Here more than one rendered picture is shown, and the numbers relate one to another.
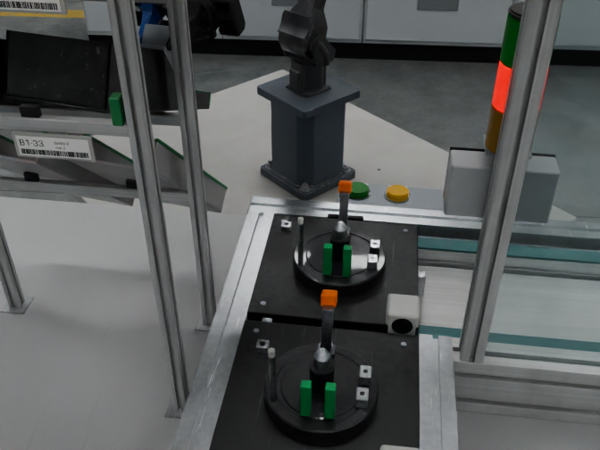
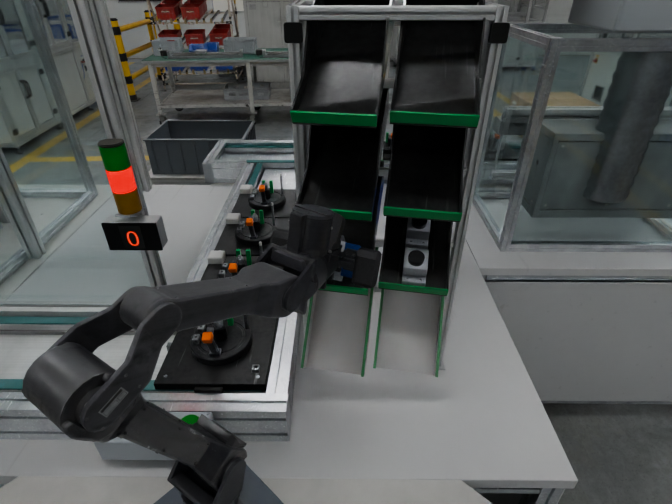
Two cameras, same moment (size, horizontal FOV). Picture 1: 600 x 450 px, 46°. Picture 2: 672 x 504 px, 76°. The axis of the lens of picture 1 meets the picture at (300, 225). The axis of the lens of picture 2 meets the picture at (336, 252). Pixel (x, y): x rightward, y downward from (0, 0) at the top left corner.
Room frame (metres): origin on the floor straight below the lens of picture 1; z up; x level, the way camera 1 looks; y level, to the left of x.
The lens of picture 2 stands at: (1.59, 0.12, 1.70)
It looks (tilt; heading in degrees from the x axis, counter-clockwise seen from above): 33 degrees down; 173
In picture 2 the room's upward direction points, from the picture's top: straight up
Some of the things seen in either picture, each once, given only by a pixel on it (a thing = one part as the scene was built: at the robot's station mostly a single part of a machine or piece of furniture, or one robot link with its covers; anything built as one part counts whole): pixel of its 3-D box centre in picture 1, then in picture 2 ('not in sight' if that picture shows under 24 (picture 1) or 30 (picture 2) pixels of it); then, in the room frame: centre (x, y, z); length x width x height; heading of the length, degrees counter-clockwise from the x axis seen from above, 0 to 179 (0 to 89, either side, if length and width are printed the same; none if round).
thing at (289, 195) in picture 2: not in sight; (266, 191); (0.09, 0.04, 1.01); 0.24 x 0.24 x 0.13; 83
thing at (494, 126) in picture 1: (511, 126); (127, 199); (0.69, -0.23, 1.28); 0.05 x 0.05 x 0.05
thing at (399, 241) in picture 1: (338, 269); (222, 346); (0.83, -0.06, 0.96); 0.24 x 0.24 x 0.02; 83
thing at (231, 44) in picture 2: not in sight; (240, 45); (-4.71, -0.37, 0.90); 0.40 x 0.31 x 0.17; 85
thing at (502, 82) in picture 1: (520, 84); (121, 178); (0.69, -0.23, 1.33); 0.05 x 0.05 x 0.05
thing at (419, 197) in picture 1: (395, 209); (157, 435); (1.03, -0.17, 0.93); 0.21 x 0.07 x 0.06; 83
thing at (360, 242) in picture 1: (338, 260); (221, 340); (0.83, -0.06, 0.98); 0.14 x 0.14 x 0.02
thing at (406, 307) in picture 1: (402, 314); not in sight; (0.72, -0.14, 0.97); 0.05 x 0.05 x 0.04; 83
